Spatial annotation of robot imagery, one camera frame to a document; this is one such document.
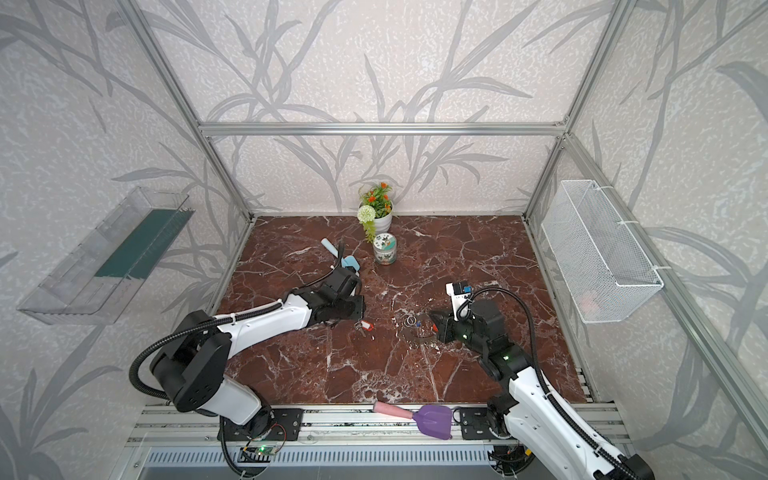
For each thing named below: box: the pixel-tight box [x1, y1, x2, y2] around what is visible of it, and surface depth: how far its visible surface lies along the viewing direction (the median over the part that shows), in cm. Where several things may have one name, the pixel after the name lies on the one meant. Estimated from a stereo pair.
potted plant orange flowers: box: [357, 182, 394, 243], surface depth 107 cm
